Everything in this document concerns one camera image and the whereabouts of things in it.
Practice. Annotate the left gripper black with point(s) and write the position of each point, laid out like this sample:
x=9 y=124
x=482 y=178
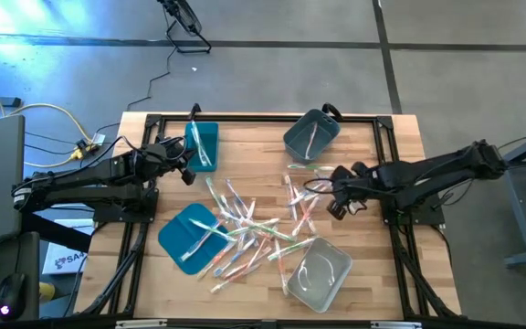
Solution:
x=167 y=157

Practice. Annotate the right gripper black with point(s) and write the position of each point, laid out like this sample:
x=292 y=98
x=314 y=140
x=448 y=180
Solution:
x=359 y=183

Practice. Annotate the green toothbrush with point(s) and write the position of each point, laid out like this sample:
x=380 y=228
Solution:
x=290 y=249
x=304 y=167
x=195 y=134
x=207 y=160
x=208 y=228
x=254 y=226
x=216 y=194
x=274 y=232

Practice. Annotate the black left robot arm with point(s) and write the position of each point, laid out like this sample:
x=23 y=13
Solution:
x=85 y=176

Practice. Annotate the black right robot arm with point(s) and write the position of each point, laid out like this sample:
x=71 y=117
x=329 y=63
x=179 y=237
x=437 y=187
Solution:
x=427 y=176

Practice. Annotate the teal plastic bin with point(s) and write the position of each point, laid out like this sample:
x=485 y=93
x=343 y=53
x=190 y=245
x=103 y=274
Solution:
x=214 y=137

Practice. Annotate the black table clamp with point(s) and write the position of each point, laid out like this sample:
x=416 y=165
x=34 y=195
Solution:
x=331 y=109
x=194 y=109

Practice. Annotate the dark grey plastic bin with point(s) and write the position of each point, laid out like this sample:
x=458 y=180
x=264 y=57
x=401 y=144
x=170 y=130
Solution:
x=327 y=132

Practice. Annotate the teal plastic lid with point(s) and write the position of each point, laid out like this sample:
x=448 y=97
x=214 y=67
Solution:
x=176 y=237

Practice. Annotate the black diagonal beam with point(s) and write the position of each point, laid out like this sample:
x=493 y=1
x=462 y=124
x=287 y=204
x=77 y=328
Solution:
x=57 y=233

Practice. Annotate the white cardboard box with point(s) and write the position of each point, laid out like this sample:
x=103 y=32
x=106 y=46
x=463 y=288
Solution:
x=62 y=262

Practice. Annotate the dark grey desk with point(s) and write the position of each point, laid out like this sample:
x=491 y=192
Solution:
x=25 y=256

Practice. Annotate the small yellow object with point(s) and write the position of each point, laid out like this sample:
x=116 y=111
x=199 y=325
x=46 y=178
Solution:
x=47 y=292

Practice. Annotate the black computer mouse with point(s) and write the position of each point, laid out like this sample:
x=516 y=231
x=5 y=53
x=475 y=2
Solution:
x=11 y=297

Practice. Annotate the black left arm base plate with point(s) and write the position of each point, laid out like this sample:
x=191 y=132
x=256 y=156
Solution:
x=121 y=219

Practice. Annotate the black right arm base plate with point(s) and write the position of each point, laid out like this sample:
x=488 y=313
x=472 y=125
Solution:
x=429 y=215

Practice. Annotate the silver aluminium bracket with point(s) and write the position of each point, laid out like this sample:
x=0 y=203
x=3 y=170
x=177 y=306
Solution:
x=395 y=325
x=139 y=324

